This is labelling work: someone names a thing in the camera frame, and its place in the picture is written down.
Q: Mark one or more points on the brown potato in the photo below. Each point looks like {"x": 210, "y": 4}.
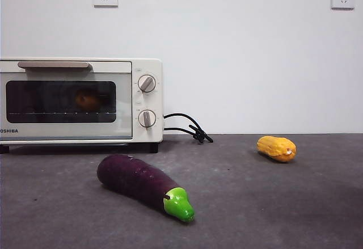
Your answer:
{"x": 86, "y": 100}

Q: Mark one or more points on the purple toy eggplant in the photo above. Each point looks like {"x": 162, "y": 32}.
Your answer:
{"x": 133, "y": 179}

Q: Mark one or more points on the white toaster oven housing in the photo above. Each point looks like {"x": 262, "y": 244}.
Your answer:
{"x": 147, "y": 101}

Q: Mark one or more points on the beige oven knob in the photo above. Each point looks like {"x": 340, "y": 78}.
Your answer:
{"x": 146, "y": 83}
{"x": 146, "y": 118}

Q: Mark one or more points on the yellow toy corn cob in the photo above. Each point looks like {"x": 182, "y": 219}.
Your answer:
{"x": 273, "y": 148}

